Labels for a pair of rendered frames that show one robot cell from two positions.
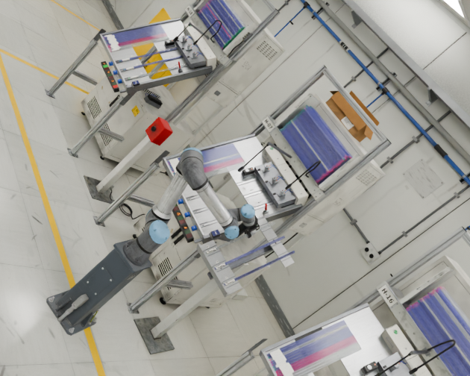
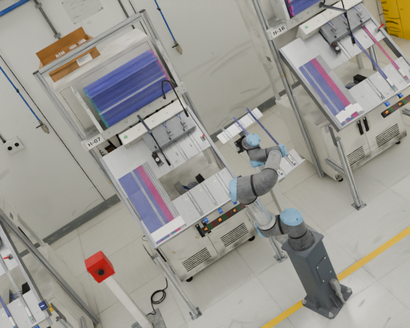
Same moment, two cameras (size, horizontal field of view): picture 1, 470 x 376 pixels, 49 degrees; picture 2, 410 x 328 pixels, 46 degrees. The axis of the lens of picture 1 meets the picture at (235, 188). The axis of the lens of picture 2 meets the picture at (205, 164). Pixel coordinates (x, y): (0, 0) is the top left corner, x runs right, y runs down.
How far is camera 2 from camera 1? 2.03 m
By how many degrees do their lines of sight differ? 39
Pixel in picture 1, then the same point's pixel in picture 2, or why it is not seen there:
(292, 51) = not seen: outside the picture
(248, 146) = (118, 163)
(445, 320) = not seen: outside the picture
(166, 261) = (223, 238)
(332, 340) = (318, 76)
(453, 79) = not seen: outside the picture
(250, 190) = (177, 155)
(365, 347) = (317, 52)
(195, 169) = (267, 178)
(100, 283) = (325, 268)
